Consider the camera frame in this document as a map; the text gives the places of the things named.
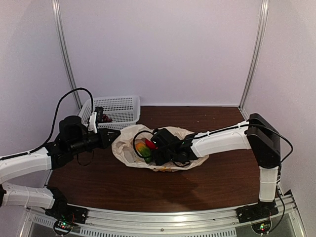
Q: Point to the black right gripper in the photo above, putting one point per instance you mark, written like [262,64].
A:
[159,159]

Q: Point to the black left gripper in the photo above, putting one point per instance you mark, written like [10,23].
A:
[103,140]

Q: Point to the red apple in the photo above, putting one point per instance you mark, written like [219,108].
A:
[150,144]

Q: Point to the dark red grape bunch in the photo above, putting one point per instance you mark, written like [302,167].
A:
[106,119]

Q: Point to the green yellow mango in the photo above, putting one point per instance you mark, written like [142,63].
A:
[144,152]

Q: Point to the banana print plastic bag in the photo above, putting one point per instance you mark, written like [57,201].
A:
[122,149]

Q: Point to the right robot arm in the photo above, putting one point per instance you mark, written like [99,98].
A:
[254,134]

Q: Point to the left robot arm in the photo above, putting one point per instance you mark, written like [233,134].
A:
[73,139]

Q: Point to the white perforated plastic basket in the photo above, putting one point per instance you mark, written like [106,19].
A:
[123,110]

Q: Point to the left circuit board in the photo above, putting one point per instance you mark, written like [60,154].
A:
[62,227]

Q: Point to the circuit board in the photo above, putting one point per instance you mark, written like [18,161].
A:
[62,227]
[261,228]

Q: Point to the right circuit board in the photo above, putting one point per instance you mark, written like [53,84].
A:
[261,228]

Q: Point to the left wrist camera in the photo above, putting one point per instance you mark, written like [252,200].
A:
[95,119]

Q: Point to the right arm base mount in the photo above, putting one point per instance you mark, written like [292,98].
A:
[258,211]

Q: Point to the left aluminium corner post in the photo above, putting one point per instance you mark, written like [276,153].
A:
[62,42]

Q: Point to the aluminium corner post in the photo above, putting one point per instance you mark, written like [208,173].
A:
[62,42]
[261,29]

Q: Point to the aluminium front rail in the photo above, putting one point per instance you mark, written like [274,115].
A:
[209,223]

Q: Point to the right aluminium corner post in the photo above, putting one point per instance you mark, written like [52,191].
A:
[261,29]

